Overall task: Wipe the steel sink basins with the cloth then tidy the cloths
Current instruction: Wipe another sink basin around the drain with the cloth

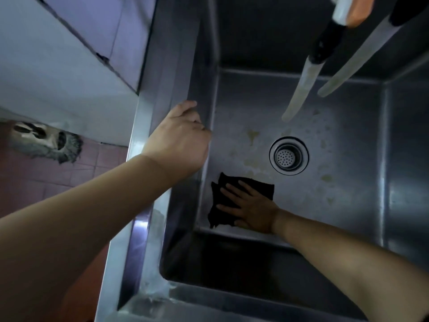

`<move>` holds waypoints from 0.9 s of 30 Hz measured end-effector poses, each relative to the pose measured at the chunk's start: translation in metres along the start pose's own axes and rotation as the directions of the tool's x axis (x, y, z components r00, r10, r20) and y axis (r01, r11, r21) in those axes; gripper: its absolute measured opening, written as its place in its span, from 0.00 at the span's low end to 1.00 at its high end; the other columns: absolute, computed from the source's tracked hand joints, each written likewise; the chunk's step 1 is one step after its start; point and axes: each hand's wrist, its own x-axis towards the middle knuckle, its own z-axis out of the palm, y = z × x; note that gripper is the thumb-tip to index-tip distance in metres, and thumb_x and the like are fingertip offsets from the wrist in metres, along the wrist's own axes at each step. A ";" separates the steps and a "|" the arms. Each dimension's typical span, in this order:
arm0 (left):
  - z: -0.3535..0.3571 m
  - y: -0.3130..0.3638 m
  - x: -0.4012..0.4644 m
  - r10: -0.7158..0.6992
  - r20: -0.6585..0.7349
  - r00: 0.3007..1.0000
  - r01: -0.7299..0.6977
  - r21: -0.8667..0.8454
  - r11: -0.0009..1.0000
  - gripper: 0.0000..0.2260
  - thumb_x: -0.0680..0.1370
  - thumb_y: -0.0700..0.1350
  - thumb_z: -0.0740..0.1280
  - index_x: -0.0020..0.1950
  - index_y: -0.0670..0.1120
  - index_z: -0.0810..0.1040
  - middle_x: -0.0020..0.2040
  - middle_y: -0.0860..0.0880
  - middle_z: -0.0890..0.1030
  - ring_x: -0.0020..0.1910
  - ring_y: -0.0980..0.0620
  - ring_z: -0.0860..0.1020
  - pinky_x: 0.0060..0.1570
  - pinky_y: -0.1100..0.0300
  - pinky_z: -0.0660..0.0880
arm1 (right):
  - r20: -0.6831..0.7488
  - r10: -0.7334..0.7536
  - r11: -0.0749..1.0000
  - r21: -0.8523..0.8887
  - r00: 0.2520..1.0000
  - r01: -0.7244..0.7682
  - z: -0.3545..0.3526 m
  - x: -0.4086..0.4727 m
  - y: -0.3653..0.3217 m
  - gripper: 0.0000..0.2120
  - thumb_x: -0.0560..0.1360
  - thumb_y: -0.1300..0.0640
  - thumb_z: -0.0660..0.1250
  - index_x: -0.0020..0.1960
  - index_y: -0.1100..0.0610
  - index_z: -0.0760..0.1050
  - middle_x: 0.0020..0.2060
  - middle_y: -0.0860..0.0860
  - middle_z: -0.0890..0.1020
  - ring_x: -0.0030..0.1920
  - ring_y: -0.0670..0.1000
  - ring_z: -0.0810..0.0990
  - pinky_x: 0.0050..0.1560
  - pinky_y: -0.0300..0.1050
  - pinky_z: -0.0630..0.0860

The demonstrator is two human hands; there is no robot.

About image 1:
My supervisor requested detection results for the person's left hand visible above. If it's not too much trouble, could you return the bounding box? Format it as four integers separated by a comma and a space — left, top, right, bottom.
140, 100, 212, 181

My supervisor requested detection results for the person's right hand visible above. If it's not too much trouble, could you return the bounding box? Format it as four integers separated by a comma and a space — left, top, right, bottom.
216, 180, 281, 235

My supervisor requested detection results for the dark cleaning cloth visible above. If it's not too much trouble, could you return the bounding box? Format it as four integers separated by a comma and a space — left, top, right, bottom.
207, 172, 275, 229

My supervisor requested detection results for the stainless steel sink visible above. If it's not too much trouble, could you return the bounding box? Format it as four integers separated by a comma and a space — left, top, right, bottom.
95, 0, 429, 322

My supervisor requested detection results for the person's right forearm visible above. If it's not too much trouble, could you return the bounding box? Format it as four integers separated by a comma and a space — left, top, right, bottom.
273, 209, 429, 322

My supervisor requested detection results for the person's left forearm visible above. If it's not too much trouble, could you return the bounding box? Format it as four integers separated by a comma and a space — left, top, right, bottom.
0, 152, 176, 322

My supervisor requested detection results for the round metal drain strainer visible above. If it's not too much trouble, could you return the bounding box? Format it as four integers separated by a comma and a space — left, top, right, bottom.
269, 136, 310, 176

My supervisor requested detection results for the grey mop head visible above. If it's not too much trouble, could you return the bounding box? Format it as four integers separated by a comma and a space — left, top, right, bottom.
8, 121, 84, 165

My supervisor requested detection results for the cream faucet hose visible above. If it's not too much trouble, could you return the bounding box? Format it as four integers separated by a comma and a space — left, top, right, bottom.
317, 0, 429, 98
281, 20, 348, 123

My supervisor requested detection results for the white faucet with orange handle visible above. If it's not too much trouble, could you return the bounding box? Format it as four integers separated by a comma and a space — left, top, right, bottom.
330, 0, 376, 29

